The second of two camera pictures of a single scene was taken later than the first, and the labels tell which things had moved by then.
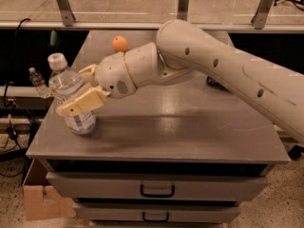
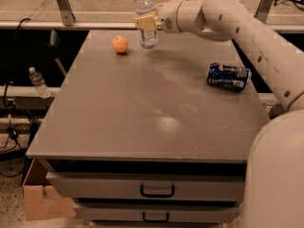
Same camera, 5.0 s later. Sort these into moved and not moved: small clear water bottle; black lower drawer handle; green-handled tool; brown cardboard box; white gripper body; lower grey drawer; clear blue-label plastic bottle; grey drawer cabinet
Moved: clear blue-label plastic bottle; white gripper body
Not moved: brown cardboard box; grey drawer cabinet; black lower drawer handle; green-handled tool; lower grey drawer; small clear water bottle
